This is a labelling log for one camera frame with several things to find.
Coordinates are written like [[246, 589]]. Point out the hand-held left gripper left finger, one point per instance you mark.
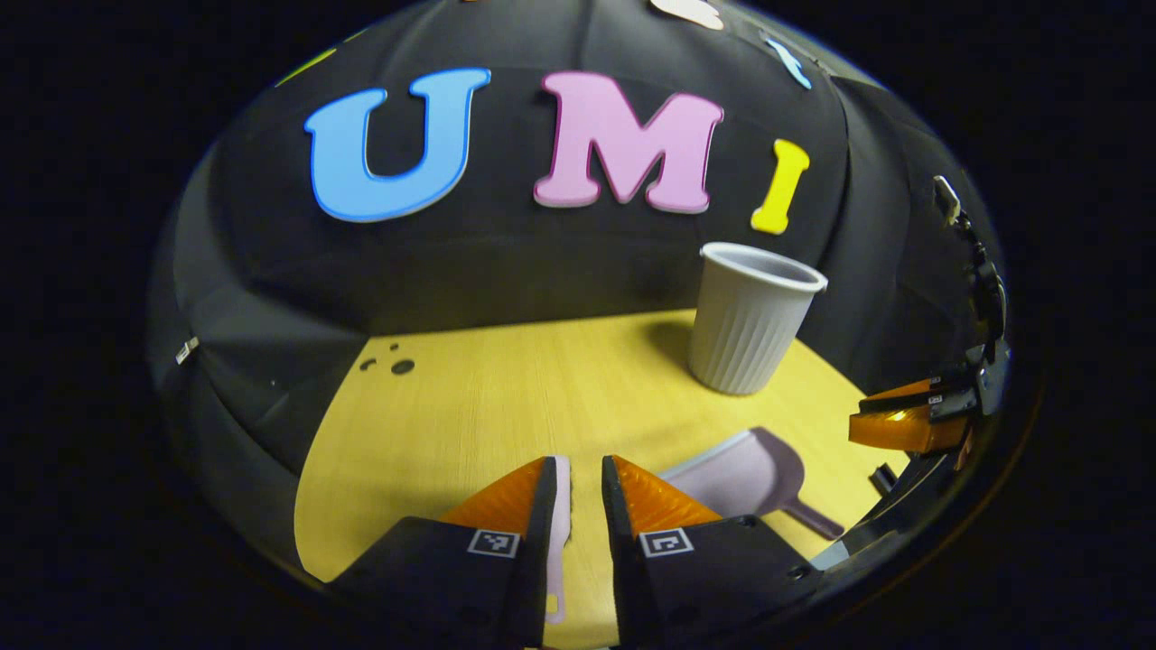
[[537, 560]]

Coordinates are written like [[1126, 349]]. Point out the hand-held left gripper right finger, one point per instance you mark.
[[621, 569]]

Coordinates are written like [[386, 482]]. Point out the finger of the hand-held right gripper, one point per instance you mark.
[[903, 402], [903, 431]]

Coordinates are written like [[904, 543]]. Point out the lilac small broom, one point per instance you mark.
[[562, 515]]

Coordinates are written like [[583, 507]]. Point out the lilac plastic dustpan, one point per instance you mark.
[[750, 469]]

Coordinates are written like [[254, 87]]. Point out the white ribbed garbage bin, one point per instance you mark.
[[745, 334]]

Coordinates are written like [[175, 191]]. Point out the yellow wooden desktop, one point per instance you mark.
[[470, 406]]

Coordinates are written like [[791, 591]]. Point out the small black block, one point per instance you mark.
[[885, 478]]

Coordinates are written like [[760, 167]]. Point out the black backdrop cloth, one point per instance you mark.
[[506, 253]]

